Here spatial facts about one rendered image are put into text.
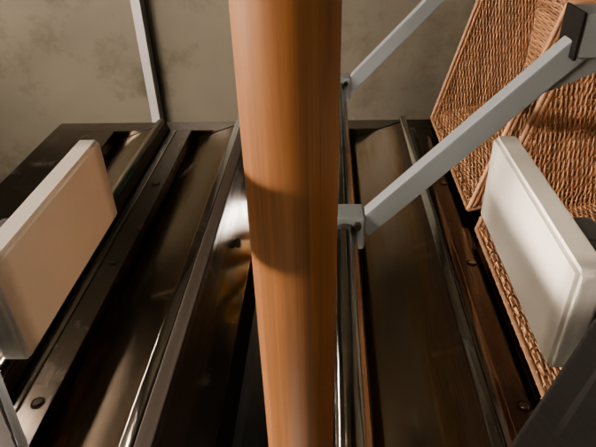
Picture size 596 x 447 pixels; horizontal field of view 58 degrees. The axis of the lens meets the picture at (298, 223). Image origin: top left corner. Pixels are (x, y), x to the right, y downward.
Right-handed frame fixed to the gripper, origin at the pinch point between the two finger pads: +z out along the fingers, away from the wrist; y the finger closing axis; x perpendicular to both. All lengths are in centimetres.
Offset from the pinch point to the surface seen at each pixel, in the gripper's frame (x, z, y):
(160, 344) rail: -48, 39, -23
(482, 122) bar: -13.5, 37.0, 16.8
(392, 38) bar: -18, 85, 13
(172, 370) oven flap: -48, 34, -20
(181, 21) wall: -77, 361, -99
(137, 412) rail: -48, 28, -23
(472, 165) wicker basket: -58, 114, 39
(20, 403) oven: -63, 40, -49
